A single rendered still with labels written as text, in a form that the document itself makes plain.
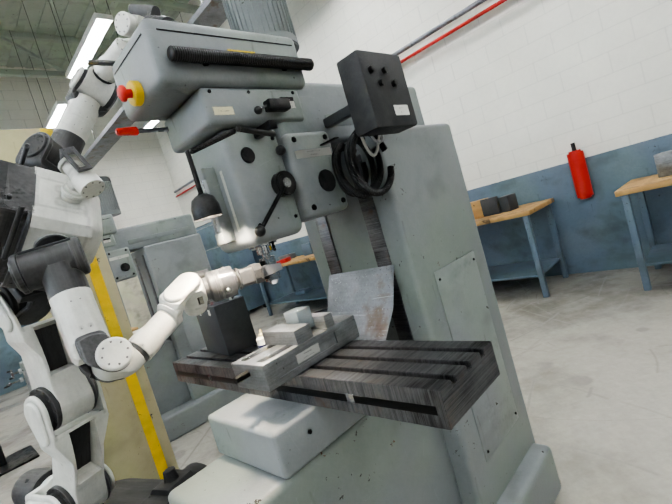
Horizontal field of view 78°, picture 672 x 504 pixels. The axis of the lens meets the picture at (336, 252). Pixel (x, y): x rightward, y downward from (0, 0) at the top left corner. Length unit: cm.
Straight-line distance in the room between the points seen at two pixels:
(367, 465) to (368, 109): 98
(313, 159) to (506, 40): 423
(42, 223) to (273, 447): 80
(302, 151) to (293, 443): 79
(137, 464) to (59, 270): 198
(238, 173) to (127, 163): 1001
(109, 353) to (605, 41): 478
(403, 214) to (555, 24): 403
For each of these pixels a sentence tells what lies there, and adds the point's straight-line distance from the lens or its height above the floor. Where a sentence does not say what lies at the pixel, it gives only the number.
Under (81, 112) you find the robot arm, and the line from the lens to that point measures 160.
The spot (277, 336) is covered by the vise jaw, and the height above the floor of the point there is 105.
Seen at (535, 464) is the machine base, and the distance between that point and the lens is 195.
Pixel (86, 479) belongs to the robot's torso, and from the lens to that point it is 172.
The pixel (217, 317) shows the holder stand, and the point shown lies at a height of 111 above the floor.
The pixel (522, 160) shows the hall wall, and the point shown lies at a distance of 522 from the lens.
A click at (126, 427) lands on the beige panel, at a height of 50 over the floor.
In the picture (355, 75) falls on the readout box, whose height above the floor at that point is 166.
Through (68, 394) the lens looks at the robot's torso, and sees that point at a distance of 158.
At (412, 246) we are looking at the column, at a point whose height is 116.
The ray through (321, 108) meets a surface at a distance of 141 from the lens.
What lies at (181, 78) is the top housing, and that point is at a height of 174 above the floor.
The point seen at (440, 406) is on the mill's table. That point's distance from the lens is 85.
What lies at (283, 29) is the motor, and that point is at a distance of 147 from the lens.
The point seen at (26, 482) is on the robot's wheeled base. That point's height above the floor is 74.
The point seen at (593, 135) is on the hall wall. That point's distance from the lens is 502.
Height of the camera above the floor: 131
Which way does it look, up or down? 4 degrees down
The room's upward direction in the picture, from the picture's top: 17 degrees counter-clockwise
